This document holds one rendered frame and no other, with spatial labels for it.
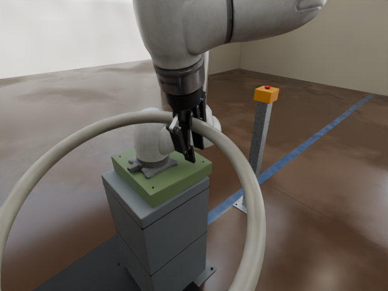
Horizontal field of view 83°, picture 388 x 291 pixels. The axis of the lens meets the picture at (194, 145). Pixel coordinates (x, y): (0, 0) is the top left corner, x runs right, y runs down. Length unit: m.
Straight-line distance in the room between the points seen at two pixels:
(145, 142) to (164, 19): 0.68
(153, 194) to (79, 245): 1.18
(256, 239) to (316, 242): 1.72
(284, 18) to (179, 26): 0.15
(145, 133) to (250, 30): 0.67
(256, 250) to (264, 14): 0.33
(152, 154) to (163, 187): 0.15
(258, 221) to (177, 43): 0.29
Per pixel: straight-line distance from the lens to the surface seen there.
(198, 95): 0.43
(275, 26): 0.39
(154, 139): 0.94
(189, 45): 0.35
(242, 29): 0.37
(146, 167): 1.03
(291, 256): 1.93
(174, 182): 0.99
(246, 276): 0.36
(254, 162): 1.82
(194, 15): 0.33
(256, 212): 0.38
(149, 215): 0.97
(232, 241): 1.88
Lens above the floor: 1.50
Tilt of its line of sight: 30 degrees down
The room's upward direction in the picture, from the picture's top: straight up
